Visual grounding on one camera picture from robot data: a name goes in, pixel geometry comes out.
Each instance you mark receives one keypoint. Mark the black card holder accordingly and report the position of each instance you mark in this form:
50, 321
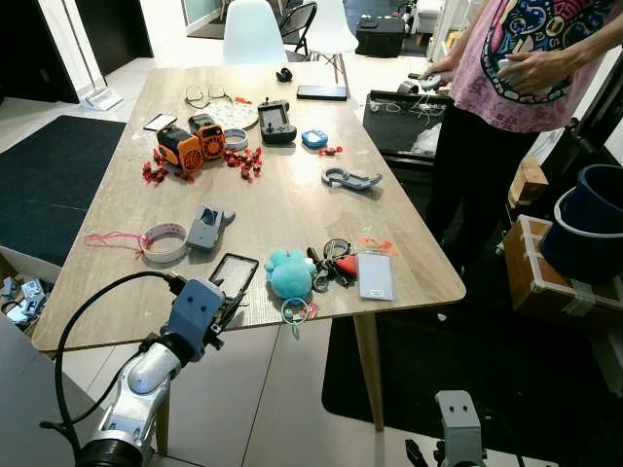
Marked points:
234, 274

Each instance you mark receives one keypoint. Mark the grey handheld controller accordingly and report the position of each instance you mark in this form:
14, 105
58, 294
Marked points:
414, 85

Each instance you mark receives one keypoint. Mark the person's left forearm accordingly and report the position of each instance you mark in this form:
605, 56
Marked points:
589, 44

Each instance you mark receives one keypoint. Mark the bunch of keys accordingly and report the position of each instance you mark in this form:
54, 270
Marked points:
326, 265

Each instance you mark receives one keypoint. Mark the person's right hand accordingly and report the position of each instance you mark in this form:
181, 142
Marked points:
443, 72

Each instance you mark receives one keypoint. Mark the person's left hand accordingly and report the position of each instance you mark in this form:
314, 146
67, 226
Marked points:
533, 71

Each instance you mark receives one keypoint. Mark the teal plush toy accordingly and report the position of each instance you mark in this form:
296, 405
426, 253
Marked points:
290, 274

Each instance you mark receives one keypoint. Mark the grey handheld device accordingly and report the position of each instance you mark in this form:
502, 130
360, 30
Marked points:
204, 232

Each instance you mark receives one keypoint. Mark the white tape roll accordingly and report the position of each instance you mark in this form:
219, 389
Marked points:
156, 253

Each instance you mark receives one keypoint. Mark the wooden table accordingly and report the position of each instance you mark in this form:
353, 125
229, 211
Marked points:
282, 209

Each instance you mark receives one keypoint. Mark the red wrapped candy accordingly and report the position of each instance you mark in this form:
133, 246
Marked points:
234, 156
245, 173
149, 176

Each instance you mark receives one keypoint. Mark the white card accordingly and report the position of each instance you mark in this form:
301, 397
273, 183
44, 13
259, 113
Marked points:
376, 277

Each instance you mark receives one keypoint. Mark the orange tag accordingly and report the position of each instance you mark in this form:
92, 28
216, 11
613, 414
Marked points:
378, 245

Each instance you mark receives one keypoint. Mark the orange black device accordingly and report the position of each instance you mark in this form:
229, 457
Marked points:
178, 149
208, 136

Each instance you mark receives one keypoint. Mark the small grey tape roll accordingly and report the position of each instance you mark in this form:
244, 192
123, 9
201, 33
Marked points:
236, 139

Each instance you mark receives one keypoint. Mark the grey carabiner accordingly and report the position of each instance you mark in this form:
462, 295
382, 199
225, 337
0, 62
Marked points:
355, 180

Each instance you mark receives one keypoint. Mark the small red item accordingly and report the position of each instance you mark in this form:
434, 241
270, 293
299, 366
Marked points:
331, 150

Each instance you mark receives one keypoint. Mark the small blue case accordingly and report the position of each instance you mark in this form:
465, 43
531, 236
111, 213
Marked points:
314, 138

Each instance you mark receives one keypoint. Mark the black remote controller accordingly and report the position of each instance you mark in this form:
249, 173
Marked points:
276, 122

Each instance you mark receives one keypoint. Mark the white patterned plate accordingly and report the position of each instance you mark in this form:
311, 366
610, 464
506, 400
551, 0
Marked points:
234, 113

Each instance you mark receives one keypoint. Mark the white phone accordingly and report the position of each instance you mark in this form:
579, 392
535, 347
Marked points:
161, 123

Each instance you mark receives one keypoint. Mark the cardboard box with parts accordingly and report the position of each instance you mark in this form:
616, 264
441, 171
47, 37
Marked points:
24, 297

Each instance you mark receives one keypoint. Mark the eyeglasses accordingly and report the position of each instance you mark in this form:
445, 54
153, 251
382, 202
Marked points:
198, 95

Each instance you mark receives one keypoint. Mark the black rug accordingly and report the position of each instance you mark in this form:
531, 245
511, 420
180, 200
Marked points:
49, 185

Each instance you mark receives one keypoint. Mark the black phone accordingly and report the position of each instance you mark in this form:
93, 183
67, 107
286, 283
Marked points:
322, 92

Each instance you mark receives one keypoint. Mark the small black object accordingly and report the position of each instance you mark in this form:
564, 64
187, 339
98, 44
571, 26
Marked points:
284, 75

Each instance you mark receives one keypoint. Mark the white floor stand base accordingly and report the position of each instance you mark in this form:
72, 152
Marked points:
102, 99

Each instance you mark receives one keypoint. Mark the black crate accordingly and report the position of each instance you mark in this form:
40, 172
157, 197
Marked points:
399, 122

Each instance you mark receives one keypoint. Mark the navy bucket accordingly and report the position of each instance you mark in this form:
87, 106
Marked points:
584, 243

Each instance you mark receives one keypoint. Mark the white shell chair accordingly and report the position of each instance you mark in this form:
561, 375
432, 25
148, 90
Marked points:
331, 29
253, 34

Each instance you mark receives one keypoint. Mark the person in pink patterned shirt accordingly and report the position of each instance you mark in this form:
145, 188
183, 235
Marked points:
487, 165

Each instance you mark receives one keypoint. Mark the small wooden box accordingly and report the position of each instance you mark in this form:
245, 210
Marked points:
526, 183

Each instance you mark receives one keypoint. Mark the black chair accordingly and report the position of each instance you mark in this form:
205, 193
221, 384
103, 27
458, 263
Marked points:
297, 24

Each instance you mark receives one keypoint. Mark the black box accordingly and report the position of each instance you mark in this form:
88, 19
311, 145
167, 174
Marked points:
380, 37

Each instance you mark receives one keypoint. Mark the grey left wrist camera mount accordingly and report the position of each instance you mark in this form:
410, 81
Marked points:
193, 313

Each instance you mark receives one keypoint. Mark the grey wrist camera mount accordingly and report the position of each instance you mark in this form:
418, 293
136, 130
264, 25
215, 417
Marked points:
459, 423
193, 313

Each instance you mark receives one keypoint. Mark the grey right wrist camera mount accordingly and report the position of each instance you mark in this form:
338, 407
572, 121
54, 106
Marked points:
459, 423

